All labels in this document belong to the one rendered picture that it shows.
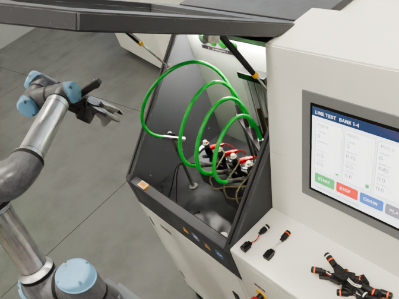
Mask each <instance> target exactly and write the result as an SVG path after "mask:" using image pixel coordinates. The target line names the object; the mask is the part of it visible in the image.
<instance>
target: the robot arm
mask: <svg viewBox="0 0 399 299"><path fill-rule="evenodd" d="M101 83H102V81H101V80H100V78H96V79H93V80H91V81H90V83H89V84H87V85H86V86H85V87H83V88H82V89H80V87H79V85H78V84H77V83H76V82H74V81H68V82H63V83H61V82H59V81H57V80H55V79H53V78H51V77H49V76H46V75H45V74H42V73H39V72H37V71H31V72H30V73H29V75H28V77H27V79H26V81H25V84H24V86H25V88H26V91H25V92H24V94H23V95H22V96H21V97H20V99H19V101H18V102H17V109H18V111H19V112H20V113H21V114H22V115H24V116H27V117H33V116H35V115H37V114H38V113H39V114H38V115H37V117H36V119H35V121H34V122H33V124H32V126H31V128H30V130H29V131H28V133H27V135H26V137H25V138H24V140H23V142H22V144H21V145H20V147H19V148H16V149H15V150H14V151H13V152H12V154H11V155H10V156H9V157H8V158H7V159H5V160H2V161H0V244H1V246H2V247H3V248H4V250H5V251H6V253H7V254H8V256H9V257H10V259H11V260H12V261H13V263H14V265H15V266H16V267H17V269H18V270H19V272H20V274H19V276H18V287H19V289H18V292H19V295H20V297H21V298H22V299H123V298H122V295H121V293H120V292H119V291H118V290H117V289H116V288H115V287H113V286H111V285H109V284H106V283H105V281H104V280H103V279H102V278H101V276H100V275H99V274H98V273H97V271H96V270H95V268H94V266H93V265H92V264H90V263H89V262H88V261H86V260H85V259H82V258H73V259H70V260H67V263H63V264H62V265H61V266H56V265H55V264H54V262H53V260H52V259H51V258H50V257H47V256H44V255H43V254H42V252H41V251H40V249H39V248H38V246H37V244H36V243H35V241H34V240H33V238H32V236H31V235H30V233H29V231H28V230H27V229H26V226H25V225H24V224H23V222H22V220H21V219H20V217H19V216H18V214H17V213H16V211H15V209H14V208H13V206H12V205H11V201H12V200H14V199H16V198H18V197H19V196H21V195H22V194H23V193H24V192H25V191H27V190H28V189H29V187H30V186H31V185H32V184H33V183H34V182H35V181H36V179H37V178H38V176H39V174H40V173H41V171H42V169H43V167H44V165H45V161H44V157H45V155H46V153H47V151H48V149H49V147H50V145H51V143H52V141H53V139H54V137H55V135H56V133H57V131H58V129H59V127H60V125H61V122H62V120H63V118H64V116H65V114H66V112H67V110H69V111H71V112H73V113H75V116H76V117H77V119H79V120H82V121H83V122H85V123H88V124H90V123H91V121H92V120H93V118H94V116H95V115H96V116H97V117H98V118H99V119H100V124H101V125H102V126H103V127H105V126H106V125H107V124H108V123H109V122H110V121H111V120H113V121H115V122H120V120H119V119H118V117H117V116H115V115H113V114H114V112H116V113H118V114H121V115H123V113H122V112H121V111H120V110H119V109H118V108H116V107H115V106H113V105H111V104H110V103H108V102H106V101H104V100H101V99H99V98H95V97H93V96H88V95H86V94H88V93H89V92H91V91H93V90H94V89H97V88H99V87H100V84H101ZM39 110H40V111H39Z"/></svg>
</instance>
